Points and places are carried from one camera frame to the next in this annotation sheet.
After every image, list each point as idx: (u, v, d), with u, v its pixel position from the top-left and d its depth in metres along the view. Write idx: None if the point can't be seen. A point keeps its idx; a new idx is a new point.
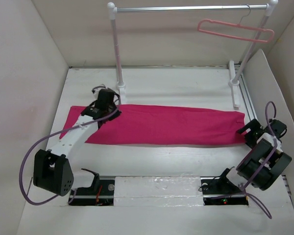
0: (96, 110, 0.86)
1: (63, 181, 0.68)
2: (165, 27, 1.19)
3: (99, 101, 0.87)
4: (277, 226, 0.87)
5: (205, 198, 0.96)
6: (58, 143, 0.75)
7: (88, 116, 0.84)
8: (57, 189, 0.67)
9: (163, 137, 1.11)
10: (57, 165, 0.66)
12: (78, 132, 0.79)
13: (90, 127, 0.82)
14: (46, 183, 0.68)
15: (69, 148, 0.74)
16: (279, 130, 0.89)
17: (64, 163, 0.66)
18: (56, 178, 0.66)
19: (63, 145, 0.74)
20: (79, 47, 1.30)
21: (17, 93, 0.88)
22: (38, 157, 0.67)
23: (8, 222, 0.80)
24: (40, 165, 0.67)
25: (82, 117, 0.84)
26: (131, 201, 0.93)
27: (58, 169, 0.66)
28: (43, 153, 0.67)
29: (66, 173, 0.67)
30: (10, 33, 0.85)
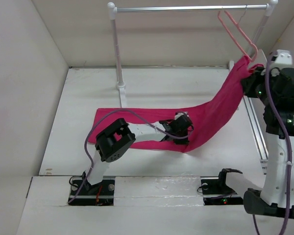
0: (169, 127, 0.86)
1: (116, 153, 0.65)
2: (165, 27, 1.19)
3: (175, 123, 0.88)
4: (277, 226, 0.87)
5: (205, 198, 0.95)
6: (133, 125, 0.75)
7: (161, 126, 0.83)
8: (106, 154, 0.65)
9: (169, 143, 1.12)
10: (124, 137, 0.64)
12: (151, 129, 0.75)
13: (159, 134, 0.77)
14: (103, 145, 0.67)
15: (138, 134, 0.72)
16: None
17: (130, 138, 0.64)
18: (116, 145, 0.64)
19: (137, 129, 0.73)
20: (79, 47, 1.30)
21: (17, 93, 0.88)
22: (120, 121, 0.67)
23: (8, 222, 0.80)
24: (114, 126, 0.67)
25: (159, 124, 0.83)
26: (131, 202, 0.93)
27: (122, 140, 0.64)
28: (121, 123, 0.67)
29: (123, 149, 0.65)
30: (11, 32, 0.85)
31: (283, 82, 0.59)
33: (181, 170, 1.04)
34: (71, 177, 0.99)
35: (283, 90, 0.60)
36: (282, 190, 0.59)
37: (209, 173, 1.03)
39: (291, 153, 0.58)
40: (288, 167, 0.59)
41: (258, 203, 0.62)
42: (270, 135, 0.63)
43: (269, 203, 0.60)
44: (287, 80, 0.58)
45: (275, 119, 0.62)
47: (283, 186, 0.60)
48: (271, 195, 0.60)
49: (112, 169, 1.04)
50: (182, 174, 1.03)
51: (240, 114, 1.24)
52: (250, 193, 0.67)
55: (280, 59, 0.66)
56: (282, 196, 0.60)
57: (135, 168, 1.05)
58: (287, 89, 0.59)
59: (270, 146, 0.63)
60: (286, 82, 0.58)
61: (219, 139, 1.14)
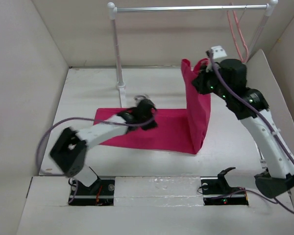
0: (130, 115, 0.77)
1: (74, 165, 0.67)
2: (164, 27, 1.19)
3: (137, 109, 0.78)
4: (277, 226, 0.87)
5: (205, 198, 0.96)
6: (84, 129, 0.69)
7: (121, 119, 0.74)
8: (64, 168, 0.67)
9: (168, 143, 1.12)
10: (78, 148, 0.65)
12: (112, 128, 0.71)
13: (120, 129, 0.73)
14: (58, 162, 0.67)
15: (93, 138, 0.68)
16: (243, 80, 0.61)
17: (83, 148, 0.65)
18: (70, 158, 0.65)
19: (89, 133, 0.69)
20: (79, 47, 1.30)
21: (17, 93, 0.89)
22: (63, 132, 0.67)
23: (8, 222, 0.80)
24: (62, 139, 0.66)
25: (116, 117, 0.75)
26: (131, 202, 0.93)
27: (75, 152, 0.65)
28: (70, 132, 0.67)
29: (79, 159, 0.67)
30: (11, 33, 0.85)
31: (228, 73, 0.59)
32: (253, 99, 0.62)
33: (181, 169, 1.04)
34: (71, 177, 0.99)
35: (231, 81, 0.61)
36: (284, 159, 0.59)
37: (209, 173, 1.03)
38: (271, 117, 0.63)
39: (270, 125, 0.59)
40: (274, 136, 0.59)
41: (274, 183, 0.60)
42: (243, 121, 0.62)
43: (284, 176, 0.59)
44: (231, 70, 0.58)
45: (240, 105, 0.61)
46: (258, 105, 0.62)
47: (282, 154, 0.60)
48: (280, 169, 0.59)
49: (112, 169, 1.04)
50: (182, 174, 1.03)
51: None
52: (260, 178, 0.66)
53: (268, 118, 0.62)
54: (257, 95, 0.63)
55: (216, 55, 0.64)
56: (288, 163, 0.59)
57: (134, 168, 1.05)
58: (235, 78, 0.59)
59: (249, 128, 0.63)
60: (232, 73, 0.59)
61: (219, 139, 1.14)
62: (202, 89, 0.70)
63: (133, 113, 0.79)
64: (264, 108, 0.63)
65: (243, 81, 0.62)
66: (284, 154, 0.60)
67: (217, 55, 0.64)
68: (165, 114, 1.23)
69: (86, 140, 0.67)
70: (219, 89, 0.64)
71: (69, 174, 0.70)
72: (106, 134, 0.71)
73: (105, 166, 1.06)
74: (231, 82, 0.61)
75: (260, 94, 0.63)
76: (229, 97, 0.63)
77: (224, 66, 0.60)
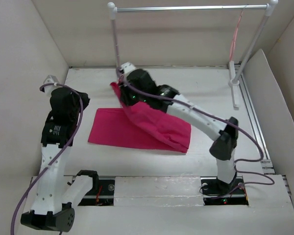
0: (58, 128, 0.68)
1: (64, 224, 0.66)
2: (164, 27, 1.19)
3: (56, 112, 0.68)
4: (277, 226, 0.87)
5: (205, 198, 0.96)
6: (37, 200, 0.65)
7: (52, 144, 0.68)
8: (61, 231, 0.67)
9: (168, 142, 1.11)
10: (50, 224, 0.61)
12: (54, 173, 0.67)
13: (61, 159, 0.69)
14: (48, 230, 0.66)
15: (52, 199, 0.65)
16: (150, 82, 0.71)
17: (56, 221, 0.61)
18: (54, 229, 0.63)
19: (43, 199, 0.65)
20: (79, 47, 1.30)
21: (18, 93, 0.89)
22: (25, 223, 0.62)
23: (8, 222, 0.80)
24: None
25: (46, 149, 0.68)
26: (131, 201, 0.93)
27: (52, 226, 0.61)
28: (30, 216, 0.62)
29: (61, 222, 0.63)
30: (11, 33, 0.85)
31: (136, 82, 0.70)
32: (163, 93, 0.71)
33: (181, 169, 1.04)
34: (71, 177, 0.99)
35: (142, 86, 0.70)
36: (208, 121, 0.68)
37: (209, 173, 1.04)
38: (184, 98, 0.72)
39: (184, 104, 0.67)
40: (193, 109, 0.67)
41: (216, 145, 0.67)
42: (168, 111, 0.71)
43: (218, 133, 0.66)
44: (137, 79, 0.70)
45: (158, 102, 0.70)
46: (170, 93, 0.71)
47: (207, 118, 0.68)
48: (212, 130, 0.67)
49: (112, 169, 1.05)
50: (182, 173, 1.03)
51: (240, 114, 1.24)
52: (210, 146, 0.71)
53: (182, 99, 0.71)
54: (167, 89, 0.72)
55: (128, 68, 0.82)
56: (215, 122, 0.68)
57: (134, 167, 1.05)
58: (144, 82, 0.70)
59: (175, 114, 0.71)
60: (138, 79, 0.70)
61: None
62: (129, 102, 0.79)
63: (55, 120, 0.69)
64: (175, 93, 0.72)
65: (150, 82, 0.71)
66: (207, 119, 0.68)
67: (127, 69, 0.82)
68: None
69: (50, 210, 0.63)
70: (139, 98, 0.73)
71: (69, 226, 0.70)
72: (57, 179, 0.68)
73: (105, 166, 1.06)
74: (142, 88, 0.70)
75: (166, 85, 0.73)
76: (147, 100, 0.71)
77: (131, 78, 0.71)
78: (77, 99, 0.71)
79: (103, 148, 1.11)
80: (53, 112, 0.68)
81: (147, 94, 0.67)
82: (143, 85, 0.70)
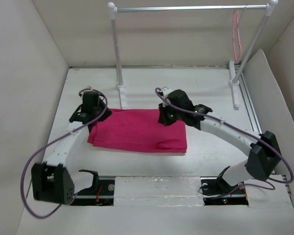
0: (85, 115, 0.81)
1: (65, 190, 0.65)
2: (164, 28, 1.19)
3: (84, 104, 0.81)
4: (277, 226, 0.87)
5: (205, 198, 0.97)
6: (52, 155, 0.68)
7: (78, 122, 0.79)
8: (60, 199, 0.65)
9: (167, 141, 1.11)
10: (57, 174, 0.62)
12: (73, 140, 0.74)
13: (82, 132, 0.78)
14: (48, 195, 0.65)
15: (65, 156, 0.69)
16: (186, 100, 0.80)
17: (63, 172, 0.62)
18: (57, 187, 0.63)
19: (59, 153, 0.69)
20: (79, 47, 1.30)
21: (18, 93, 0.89)
22: (34, 172, 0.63)
23: (8, 222, 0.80)
24: (39, 179, 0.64)
25: (71, 124, 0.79)
26: (131, 202, 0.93)
27: (58, 178, 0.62)
28: (40, 166, 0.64)
29: (66, 180, 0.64)
30: (11, 33, 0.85)
31: (174, 101, 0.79)
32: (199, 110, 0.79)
33: (181, 169, 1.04)
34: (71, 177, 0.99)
35: (180, 105, 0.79)
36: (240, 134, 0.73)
37: (209, 173, 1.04)
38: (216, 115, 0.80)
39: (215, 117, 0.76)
40: (224, 123, 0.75)
41: (250, 157, 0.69)
42: (202, 128, 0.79)
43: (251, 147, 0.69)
44: (175, 98, 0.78)
45: (192, 119, 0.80)
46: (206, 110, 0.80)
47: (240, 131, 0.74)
48: (244, 142, 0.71)
49: (112, 169, 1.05)
50: (182, 174, 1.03)
51: (240, 114, 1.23)
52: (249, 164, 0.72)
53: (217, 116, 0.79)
54: (201, 108, 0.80)
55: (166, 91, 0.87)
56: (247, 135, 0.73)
57: (134, 167, 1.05)
58: (182, 101, 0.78)
59: (209, 129, 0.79)
60: (177, 99, 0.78)
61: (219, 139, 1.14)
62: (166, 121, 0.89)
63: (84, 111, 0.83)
64: (208, 110, 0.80)
65: (186, 101, 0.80)
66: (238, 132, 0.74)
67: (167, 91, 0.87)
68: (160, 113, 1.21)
69: (61, 163, 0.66)
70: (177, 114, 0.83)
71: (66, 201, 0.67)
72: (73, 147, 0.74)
73: (105, 166, 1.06)
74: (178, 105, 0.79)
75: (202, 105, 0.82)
76: (183, 116, 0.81)
77: (169, 98, 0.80)
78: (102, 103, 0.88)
79: (103, 148, 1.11)
80: (82, 105, 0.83)
81: (183, 109, 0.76)
82: (181, 105, 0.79)
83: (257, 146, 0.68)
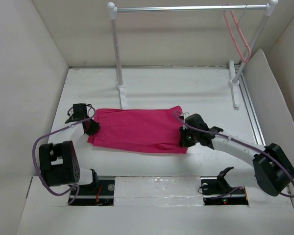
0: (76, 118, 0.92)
1: (74, 165, 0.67)
2: (164, 28, 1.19)
3: (76, 112, 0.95)
4: (277, 226, 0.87)
5: (205, 198, 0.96)
6: None
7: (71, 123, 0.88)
8: (69, 175, 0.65)
9: (167, 141, 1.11)
10: (66, 146, 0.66)
12: (73, 129, 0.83)
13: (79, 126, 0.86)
14: (56, 174, 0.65)
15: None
16: (202, 123, 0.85)
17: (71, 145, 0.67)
18: (66, 160, 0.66)
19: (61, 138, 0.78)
20: (79, 47, 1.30)
21: (18, 93, 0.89)
22: (41, 151, 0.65)
23: (8, 222, 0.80)
24: (47, 157, 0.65)
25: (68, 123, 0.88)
26: (131, 202, 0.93)
27: (67, 151, 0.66)
28: (47, 145, 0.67)
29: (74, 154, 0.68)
30: (10, 33, 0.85)
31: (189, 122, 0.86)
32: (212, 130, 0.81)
33: (181, 169, 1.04)
34: None
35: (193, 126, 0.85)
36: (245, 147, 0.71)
37: (209, 173, 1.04)
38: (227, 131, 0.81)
39: (223, 133, 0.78)
40: (231, 138, 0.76)
41: (256, 169, 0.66)
42: (214, 146, 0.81)
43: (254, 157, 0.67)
44: (190, 120, 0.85)
45: (206, 139, 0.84)
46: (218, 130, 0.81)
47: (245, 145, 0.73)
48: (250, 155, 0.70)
49: (112, 169, 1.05)
50: (182, 174, 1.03)
51: (240, 114, 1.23)
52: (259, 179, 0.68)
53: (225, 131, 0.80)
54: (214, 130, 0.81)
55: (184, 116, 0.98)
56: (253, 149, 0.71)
57: (134, 167, 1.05)
58: (196, 123, 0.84)
59: (221, 147, 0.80)
60: (192, 121, 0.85)
61: None
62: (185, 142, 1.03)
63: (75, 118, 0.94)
64: (221, 130, 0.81)
65: (202, 123, 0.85)
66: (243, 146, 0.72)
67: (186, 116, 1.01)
68: (159, 113, 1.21)
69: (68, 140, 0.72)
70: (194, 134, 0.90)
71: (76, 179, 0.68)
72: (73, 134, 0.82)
73: (105, 166, 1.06)
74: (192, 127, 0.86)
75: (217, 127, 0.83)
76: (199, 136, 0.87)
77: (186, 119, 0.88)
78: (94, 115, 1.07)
79: (103, 148, 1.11)
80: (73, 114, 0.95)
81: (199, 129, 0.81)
82: (195, 126, 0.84)
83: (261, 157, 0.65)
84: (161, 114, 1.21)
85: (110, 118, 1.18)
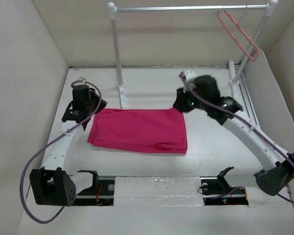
0: (77, 112, 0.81)
1: (67, 192, 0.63)
2: (164, 28, 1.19)
3: (76, 102, 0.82)
4: (277, 227, 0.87)
5: (205, 198, 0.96)
6: (49, 158, 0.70)
7: (70, 121, 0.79)
8: (63, 201, 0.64)
9: (167, 141, 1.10)
10: (57, 177, 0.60)
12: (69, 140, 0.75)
13: (76, 131, 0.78)
14: (51, 198, 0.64)
15: (63, 159, 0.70)
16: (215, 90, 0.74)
17: (63, 176, 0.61)
18: (59, 190, 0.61)
19: (55, 157, 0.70)
20: (79, 47, 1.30)
21: (18, 93, 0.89)
22: (32, 179, 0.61)
23: (8, 223, 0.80)
24: (38, 185, 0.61)
25: (64, 124, 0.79)
26: (131, 202, 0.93)
27: (59, 182, 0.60)
28: (39, 171, 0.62)
29: (67, 183, 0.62)
30: (11, 33, 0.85)
31: (200, 86, 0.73)
32: (228, 103, 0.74)
33: (181, 169, 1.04)
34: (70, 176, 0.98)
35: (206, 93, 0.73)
36: (268, 149, 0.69)
37: (209, 173, 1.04)
38: (246, 115, 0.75)
39: (246, 121, 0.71)
40: (255, 129, 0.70)
41: (270, 176, 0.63)
42: (226, 124, 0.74)
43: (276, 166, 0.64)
44: (202, 83, 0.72)
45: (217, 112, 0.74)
46: (233, 104, 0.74)
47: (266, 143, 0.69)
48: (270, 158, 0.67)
49: (112, 169, 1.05)
50: (182, 174, 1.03)
51: None
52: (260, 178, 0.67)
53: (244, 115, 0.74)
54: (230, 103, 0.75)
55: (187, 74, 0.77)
56: (275, 152, 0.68)
57: (134, 168, 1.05)
58: (208, 88, 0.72)
59: (233, 129, 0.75)
60: (205, 84, 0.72)
61: (219, 139, 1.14)
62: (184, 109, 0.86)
63: (75, 107, 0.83)
64: (239, 109, 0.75)
65: (216, 90, 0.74)
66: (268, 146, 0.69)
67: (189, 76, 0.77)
68: (159, 113, 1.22)
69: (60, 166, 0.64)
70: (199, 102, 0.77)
71: (70, 202, 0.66)
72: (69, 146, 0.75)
73: (105, 166, 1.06)
74: (206, 93, 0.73)
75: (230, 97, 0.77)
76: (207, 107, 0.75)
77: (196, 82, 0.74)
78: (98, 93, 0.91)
79: (103, 148, 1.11)
80: (73, 102, 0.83)
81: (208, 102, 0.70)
82: (208, 91, 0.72)
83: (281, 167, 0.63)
84: (160, 113, 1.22)
85: (110, 117, 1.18)
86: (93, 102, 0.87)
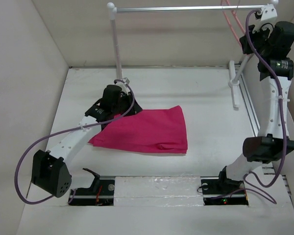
0: (101, 111, 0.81)
1: (60, 183, 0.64)
2: (164, 29, 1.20)
3: (104, 101, 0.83)
4: (277, 226, 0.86)
5: (205, 198, 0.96)
6: (57, 146, 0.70)
7: (92, 117, 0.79)
8: (53, 191, 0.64)
9: (167, 142, 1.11)
10: (56, 166, 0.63)
12: (82, 135, 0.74)
13: (92, 130, 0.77)
14: (43, 183, 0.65)
15: (69, 151, 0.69)
16: (287, 45, 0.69)
17: (61, 166, 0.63)
18: (52, 176, 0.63)
19: (63, 147, 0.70)
20: (79, 48, 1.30)
21: (18, 94, 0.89)
22: (36, 157, 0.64)
23: (8, 222, 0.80)
24: (38, 166, 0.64)
25: (85, 118, 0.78)
26: (131, 202, 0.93)
27: (55, 170, 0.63)
28: (43, 153, 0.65)
29: (62, 175, 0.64)
30: (11, 35, 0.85)
31: (276, 33, 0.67)
32: (283, 64, 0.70)
33: (181, 169, 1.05)
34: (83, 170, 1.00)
35: (275, 40, 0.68)
36: (276, 122, 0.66)
37: (209, 173, 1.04)
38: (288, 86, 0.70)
39: (281, 87, 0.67)
40: (280, 100, 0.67)
41: (257, 138, 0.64)
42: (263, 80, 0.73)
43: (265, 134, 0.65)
44: (280, 30, 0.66)
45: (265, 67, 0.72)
46: (287, 70, 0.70)
47: (278, 118, 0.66)
48: (267, 127, 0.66)
49: (112, 169, 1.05)
50: (182, 174, 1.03)
51: (240, 114, 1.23)
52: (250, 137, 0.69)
53: (284, 83, 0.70)
54: (287, 63, 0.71)
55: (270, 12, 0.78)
56: (277, 129, 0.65)
57: (134, 167, 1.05)
58: (278, 39, 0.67)
59: (265, 88, 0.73)
60: (281, 32, 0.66)
61: (219, 139, 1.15)
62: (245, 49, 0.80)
63: (101, 106, 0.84)
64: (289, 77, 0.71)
65: (286, 46, 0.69)
66: (279, 119, 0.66)
67: (267, 14, 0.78)
68: (159, 115, 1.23)
69: (62, 157, 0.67)
70: (263, 50, 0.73)
71: (59, 195, 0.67)
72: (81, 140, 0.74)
73: (105, 166, 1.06)
74: (275, 42, 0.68)
75: (291, 62, 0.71)
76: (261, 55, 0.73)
77: (277, 25, 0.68)
78: (129, 101, 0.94)
79: (103, 148, 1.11)
80: (101, 100, 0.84)
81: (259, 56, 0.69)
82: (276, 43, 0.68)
83: (269, 139, 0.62)
84: (161, 115, 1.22)
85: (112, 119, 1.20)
86: (118, 106, 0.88)
